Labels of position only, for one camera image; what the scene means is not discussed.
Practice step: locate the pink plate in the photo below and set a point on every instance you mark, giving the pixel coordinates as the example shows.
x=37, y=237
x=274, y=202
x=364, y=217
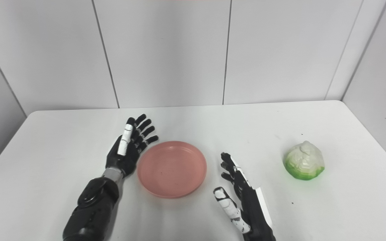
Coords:
x=172, y=169

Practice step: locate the green white cabbage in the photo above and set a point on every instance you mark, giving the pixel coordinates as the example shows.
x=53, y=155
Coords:
x=304, y=160

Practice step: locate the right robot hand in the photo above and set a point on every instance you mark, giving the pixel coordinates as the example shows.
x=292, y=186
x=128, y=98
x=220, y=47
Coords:
x=243, y=204

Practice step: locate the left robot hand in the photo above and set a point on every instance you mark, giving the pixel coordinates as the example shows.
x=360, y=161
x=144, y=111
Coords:
x=129, y=147

